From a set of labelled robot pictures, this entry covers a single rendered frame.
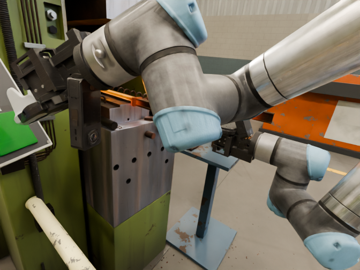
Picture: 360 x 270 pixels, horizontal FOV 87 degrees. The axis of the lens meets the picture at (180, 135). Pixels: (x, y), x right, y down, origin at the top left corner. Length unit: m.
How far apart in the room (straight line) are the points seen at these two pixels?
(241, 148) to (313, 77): 0.33
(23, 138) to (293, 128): 3.96
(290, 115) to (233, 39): 5.15
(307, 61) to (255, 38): 8.07
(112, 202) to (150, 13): 0.74
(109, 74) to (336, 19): 0.26
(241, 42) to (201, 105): 8.25
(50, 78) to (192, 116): 0.21
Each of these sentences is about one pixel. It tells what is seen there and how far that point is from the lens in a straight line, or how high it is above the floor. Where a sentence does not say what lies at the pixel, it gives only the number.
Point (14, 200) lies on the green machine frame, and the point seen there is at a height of 0.65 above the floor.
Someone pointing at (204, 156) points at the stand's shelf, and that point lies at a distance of 1.01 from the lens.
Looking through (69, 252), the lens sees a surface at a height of 0.64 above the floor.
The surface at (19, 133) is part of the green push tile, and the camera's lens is 0.49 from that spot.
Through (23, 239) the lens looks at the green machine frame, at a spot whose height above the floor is 0.47.
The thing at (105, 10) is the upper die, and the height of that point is 1.29.
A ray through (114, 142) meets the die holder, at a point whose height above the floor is 0.87.
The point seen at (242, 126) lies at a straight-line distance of 0.53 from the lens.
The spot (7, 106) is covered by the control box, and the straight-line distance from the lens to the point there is 0.52.
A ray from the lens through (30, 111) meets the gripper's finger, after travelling 0.36.
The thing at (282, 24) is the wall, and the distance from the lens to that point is 8.26.
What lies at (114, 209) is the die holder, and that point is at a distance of 0.90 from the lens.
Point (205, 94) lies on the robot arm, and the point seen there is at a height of 1.14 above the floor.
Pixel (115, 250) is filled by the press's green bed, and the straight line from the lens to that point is 1.07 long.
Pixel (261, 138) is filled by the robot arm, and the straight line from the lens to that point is 0.52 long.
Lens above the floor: 1.17
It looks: 21 degrees down
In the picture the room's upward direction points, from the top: 6 degrees clockwise
